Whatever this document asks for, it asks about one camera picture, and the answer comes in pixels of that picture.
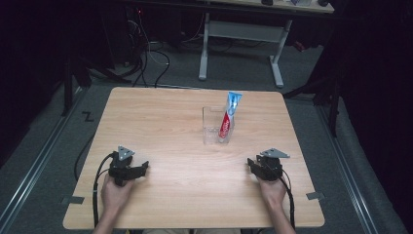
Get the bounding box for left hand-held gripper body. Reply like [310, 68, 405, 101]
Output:
[107, 145, 136, 187]

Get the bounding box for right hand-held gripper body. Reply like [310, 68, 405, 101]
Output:
[254, 147, 291, 182]

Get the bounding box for blue and red toothpaste tube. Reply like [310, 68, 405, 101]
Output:
[217, 91, 244, 140]

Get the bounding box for clear plastic container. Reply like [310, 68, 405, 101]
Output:
[202, 105, 236, 146]

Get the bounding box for person's right hand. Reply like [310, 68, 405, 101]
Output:
[257, 175, 289, 209]

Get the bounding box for person's left hand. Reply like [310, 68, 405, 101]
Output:
[100, 175, 134, 213]

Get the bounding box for grey tape piece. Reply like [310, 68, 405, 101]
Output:
[305, 191, 325, 201]
[61, 195, 86, 206]

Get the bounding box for black metal stand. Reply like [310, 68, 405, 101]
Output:
[282, 61, 343, 138]
[60, 48, 132, 117]

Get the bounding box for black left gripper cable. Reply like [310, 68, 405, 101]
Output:
[92, 151, 116, 229]

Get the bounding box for thin black floor cable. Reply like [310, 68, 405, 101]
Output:
[73, 132, 95, 182]

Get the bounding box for metal floor rail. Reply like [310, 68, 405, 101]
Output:
[315, 103, 380, 234]
[0, 87, 87, 234]

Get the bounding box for black floor cables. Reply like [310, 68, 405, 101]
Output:
[126, 8, 171, 89]

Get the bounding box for white frame desk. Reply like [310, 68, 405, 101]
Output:
[198, 0, 336, 90]

